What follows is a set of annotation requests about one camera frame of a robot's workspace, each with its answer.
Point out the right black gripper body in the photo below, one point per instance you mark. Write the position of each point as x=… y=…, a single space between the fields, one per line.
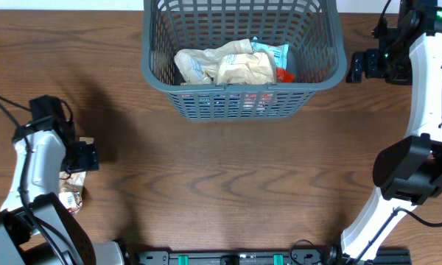
x=392 y=65

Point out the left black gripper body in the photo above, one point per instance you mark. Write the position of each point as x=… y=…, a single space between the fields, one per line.
x=80 y=154

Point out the white brown pretzel bag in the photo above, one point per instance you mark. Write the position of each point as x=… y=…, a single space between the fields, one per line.
x=71 y=186

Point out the orange spaghetti package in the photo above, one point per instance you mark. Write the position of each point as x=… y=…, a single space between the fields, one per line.
x=284 y=76

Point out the white teal wipes packet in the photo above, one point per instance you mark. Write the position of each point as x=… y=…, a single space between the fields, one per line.
x=278 y=53

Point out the beige snack bag clear window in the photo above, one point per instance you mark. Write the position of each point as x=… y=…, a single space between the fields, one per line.
x=199 y=67

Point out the Kleenex tissue multipack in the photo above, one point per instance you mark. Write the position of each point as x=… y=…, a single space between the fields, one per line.
x=232 y=100

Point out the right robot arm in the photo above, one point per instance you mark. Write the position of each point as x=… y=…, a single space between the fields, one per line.
x=409 y=172

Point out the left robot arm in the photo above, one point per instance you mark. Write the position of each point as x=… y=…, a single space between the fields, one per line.
x=35 y=226

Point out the grey plastic basket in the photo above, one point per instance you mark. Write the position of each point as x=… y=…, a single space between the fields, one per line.
x=312 y=29

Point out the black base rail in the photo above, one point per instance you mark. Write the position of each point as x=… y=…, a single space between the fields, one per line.
x=306 y=255

